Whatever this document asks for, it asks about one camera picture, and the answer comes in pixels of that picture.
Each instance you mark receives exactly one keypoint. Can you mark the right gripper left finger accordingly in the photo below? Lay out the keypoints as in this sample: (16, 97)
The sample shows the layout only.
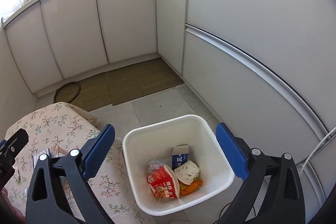
(59, 191)

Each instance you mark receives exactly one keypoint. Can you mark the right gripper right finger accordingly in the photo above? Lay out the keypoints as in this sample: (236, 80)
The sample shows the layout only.
(271, 191)

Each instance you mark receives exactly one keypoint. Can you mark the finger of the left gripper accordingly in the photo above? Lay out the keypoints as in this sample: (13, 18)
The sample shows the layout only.
(10, 148)

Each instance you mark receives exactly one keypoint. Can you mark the orange plastic wrapper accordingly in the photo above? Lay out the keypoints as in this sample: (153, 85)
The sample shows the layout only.
(185, 189)

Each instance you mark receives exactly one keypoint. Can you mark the blue cardboard box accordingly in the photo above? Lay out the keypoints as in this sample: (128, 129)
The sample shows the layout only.
(180, 155)

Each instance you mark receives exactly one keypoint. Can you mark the red snack packet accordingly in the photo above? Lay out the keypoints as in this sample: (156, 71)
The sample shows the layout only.
(164, 183)

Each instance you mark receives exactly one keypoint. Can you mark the white plastic trash bin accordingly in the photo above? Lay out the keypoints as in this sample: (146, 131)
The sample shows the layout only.
(156, 141)

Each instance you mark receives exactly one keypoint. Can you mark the white kitchen cabinets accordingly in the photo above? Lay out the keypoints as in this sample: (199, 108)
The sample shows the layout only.
(265, 67)

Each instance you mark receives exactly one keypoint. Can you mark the person's left hand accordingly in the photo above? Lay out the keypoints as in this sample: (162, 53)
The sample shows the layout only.
(10, 214)

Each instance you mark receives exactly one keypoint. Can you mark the floral tablecloth table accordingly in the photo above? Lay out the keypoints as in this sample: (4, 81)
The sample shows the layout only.
(67, 126)

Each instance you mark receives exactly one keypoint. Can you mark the white paper cup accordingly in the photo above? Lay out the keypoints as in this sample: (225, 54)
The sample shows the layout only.
(187, 173)

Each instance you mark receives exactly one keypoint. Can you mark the crumpled paper in bin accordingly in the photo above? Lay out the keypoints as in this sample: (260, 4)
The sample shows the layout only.
(155, 164)

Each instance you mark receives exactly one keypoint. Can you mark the green woven floor mat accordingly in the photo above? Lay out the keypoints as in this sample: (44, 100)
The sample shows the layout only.
(125, 84)

